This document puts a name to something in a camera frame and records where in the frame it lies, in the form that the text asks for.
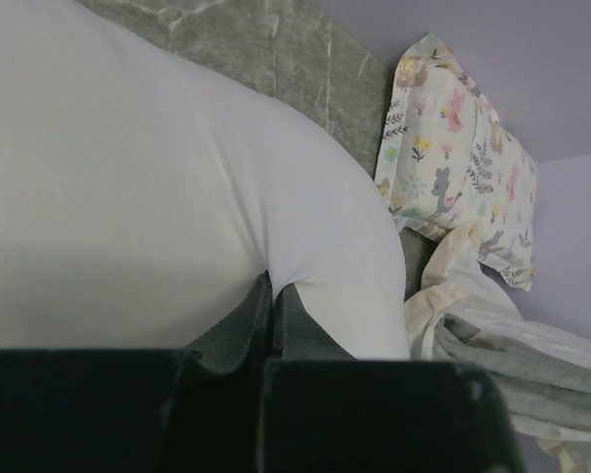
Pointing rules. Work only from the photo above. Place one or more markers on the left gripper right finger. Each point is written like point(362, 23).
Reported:
point(324, 411)

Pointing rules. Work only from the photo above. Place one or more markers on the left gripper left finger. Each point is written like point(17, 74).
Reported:
point(191, 409)

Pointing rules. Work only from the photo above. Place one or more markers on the white pillow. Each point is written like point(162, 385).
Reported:
point(141, 194)

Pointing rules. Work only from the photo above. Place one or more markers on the grey pillowcase with cream ruffle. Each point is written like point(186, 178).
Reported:
point(544, 373)

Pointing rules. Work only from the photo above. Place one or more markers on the animal print pillow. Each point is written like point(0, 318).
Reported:
point(445, 159)

